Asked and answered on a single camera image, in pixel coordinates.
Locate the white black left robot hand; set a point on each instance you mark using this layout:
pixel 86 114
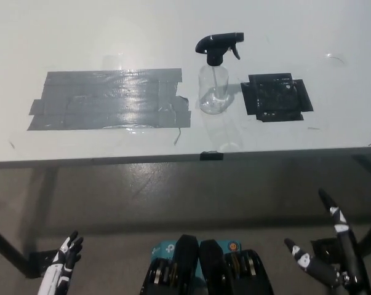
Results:
pixel 57 270

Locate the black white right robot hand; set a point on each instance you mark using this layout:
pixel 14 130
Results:
pixel 345 246

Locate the black spray trigger lid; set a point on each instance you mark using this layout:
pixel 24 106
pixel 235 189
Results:
pixel 219 38

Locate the clear plastic bottle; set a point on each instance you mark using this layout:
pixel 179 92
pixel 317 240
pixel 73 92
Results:
pixel 213 92

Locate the small black tape strip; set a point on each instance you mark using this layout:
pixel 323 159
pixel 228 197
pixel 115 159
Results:
pixel 212 156

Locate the black tape square patch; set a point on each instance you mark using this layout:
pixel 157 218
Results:
pixel 276 98

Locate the grey duct tape patch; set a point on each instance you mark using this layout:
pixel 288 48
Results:
pixel 111 101

